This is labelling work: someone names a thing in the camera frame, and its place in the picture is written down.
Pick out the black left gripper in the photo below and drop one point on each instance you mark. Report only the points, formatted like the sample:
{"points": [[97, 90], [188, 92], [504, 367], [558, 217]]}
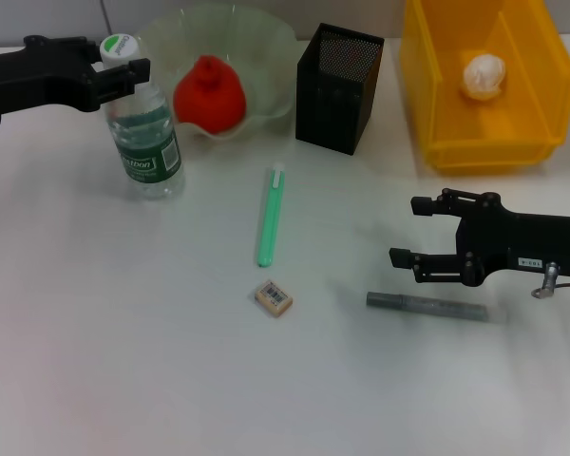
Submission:
{"points": [[33, 81]]}

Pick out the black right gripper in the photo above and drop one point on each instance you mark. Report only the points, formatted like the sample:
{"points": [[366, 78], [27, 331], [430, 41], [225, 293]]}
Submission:
{"points": [[518, 240]]}

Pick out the clear green-label water bottle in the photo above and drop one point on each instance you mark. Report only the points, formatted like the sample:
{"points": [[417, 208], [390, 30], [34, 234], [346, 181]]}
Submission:
{"points": [[145, 138]]}

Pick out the red-orange fruit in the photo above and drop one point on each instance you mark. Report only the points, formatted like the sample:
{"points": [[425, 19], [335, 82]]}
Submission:
{"points": [[209, 100]]}

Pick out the mint green pen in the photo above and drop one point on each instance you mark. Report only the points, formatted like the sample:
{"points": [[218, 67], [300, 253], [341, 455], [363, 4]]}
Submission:
{"points": [[270, 223]]}

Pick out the white paper ball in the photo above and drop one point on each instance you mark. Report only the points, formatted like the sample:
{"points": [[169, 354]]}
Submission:
{"points": [[484, 76]]}

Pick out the grey marker pen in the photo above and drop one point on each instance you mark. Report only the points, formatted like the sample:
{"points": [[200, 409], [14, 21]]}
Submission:
{"points": [[423, 305]]}

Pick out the beige eraser with barcode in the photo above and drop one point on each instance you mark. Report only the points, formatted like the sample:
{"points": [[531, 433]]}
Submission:
{"points": [[274, 298]]}

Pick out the black mesh pen holder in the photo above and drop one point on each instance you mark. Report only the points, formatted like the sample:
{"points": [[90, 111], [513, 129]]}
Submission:
{"points": [[332, 95]]}

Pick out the green glass fruit plate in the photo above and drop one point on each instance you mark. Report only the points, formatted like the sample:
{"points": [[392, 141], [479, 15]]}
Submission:
{"points": [[266, 62]]}

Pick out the yellow plastic bin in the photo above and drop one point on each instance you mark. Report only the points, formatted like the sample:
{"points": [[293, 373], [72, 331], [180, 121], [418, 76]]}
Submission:
{"points": [[503, 128]]}

